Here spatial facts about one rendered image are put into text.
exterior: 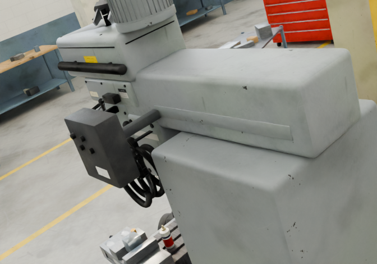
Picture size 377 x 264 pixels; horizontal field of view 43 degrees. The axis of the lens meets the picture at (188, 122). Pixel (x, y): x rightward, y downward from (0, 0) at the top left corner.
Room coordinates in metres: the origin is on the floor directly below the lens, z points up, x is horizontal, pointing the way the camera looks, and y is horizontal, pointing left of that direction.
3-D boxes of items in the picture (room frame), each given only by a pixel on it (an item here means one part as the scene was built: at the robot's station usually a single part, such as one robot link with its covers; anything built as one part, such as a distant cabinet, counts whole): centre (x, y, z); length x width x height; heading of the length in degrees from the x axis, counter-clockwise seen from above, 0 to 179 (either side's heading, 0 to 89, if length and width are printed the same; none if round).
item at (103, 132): (1.33, 0.27, 1.62); 0.20 x 0.09 x 0.21; 34
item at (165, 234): (1.69, 0.24, 1.01); 0.04 x 0.04 x 0.11
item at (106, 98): (1.63, 0.24, 1.66); 0.12 x 0.04 x 0.04; 34
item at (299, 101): (1.35, -0.12, 1.66); 0.80 x 0.23 x 0.20; 34
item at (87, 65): (1.65, 0.27, 1.79); 0.45 x 0.04 x 0.04; 34
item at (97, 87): (1.73, 0.14, 1.68); 0.34 x 0.24 x 0.10; 34
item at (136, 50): (1.75, 0.16, 1.81); 0.47 x 0.26 x 0.16; 34
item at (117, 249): (1.67, 0.39, 1.04); 0.15 x 0.06 x 0.04; 121
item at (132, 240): (1.63, 0.36, 1.07); 0.06 x 0.05 x 0.06; 121
